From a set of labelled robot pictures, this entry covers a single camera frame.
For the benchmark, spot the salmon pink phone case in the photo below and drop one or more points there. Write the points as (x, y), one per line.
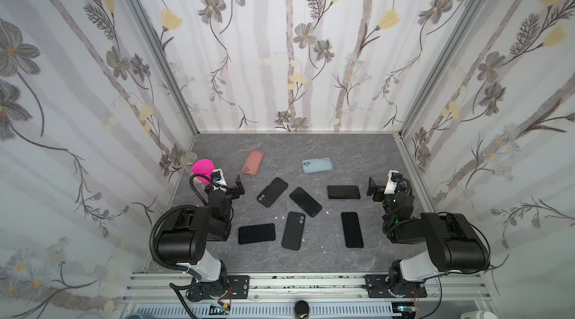
(253, 162)

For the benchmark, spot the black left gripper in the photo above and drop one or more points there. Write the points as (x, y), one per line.
(230, 192)

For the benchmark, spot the black smartphone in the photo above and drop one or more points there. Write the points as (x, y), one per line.
(256, 233)
(306, 202)
(343, 192)
(352, 230)

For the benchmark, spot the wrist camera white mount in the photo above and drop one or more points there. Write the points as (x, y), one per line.
(218, 180)
(394, 177)

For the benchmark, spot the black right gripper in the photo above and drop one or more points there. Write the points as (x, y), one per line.
(379, 189)

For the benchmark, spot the black round knob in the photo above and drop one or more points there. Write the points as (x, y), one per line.
(301, 310)

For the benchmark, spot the black phone case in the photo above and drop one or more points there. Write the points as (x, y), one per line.
(294, 228)
(272, 192)

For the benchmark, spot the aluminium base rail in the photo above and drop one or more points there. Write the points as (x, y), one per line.
(313, 287)

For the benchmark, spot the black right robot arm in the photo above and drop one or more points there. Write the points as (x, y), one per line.
(453, 245)

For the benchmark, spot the white slotted cable duct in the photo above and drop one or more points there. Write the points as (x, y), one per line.
(271, 310)

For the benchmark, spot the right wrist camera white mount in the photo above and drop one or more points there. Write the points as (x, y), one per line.
(394, 177)

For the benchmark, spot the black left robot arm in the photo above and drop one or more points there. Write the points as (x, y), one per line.
(179, 238)

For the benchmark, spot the pink silicone cup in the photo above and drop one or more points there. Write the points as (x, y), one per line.
(203, 167)

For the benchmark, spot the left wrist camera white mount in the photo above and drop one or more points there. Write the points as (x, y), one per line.
(218, 180)

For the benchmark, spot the light blue phone case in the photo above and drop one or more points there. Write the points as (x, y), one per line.
(317, 165)

